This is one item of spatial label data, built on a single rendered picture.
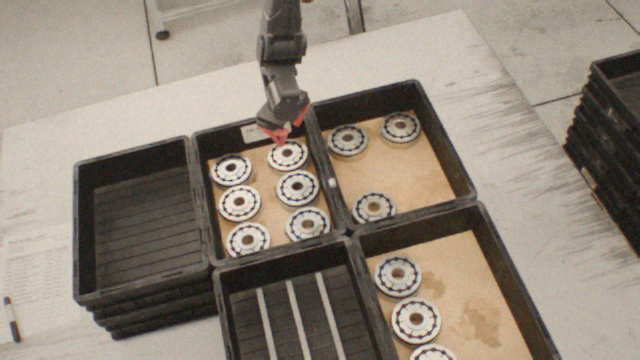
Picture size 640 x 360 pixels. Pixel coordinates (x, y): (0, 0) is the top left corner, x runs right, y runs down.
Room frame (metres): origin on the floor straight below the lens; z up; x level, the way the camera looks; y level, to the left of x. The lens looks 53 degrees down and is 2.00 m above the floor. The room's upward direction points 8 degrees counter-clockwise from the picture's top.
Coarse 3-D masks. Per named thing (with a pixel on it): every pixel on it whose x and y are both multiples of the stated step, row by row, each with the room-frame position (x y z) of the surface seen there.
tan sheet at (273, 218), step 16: (272, 144) 1.04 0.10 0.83; (304, 144) 1.02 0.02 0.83; (208, 160) 1.01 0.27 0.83; (256, 160) 0.99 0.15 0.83; (256, 176) 0.94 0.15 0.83; (272, 176) 0.93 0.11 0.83; (224, 192) 0.90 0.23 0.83; (272, 192) 0.88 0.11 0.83; (320, 192) 0.86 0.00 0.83; (272, 208) 0.83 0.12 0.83; (320, 208) 0.81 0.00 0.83; (224, 224) 0.80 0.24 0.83; (272, 224) 0.79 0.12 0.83; (224, 240) 0.76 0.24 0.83; (272, 240) 0.74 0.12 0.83; (288, 240) 0.73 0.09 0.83
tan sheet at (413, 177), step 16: (368, 128) 1.04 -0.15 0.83; (384, 144) 0.98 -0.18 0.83; (416, 144) 0.96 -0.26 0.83; (336, 160) 0.95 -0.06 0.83; (368, 160) 0.94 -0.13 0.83; (384, 160) 0.93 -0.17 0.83; (400, 160) 0.92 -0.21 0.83; (416, 160) 0.91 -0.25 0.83; (432, 160) 0.91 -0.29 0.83; (336, 176) 0.90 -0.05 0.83; (352, 176) 0.89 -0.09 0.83; (368, 176) 0.89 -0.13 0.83; (384, 176) 0.88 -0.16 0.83; (400, 176) 0.87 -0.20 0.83; (416, 176) 0.86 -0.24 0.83; (432, 176) 0.86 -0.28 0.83; (352, 192) 0.84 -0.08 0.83; (400, 192) 0.82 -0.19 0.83; (416, 192) 0.82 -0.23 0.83; (432, 192) 0.81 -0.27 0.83; (448, 192) 0.80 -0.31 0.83; (400, 208) 0.78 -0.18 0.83; (416, 208) 0.77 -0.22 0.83
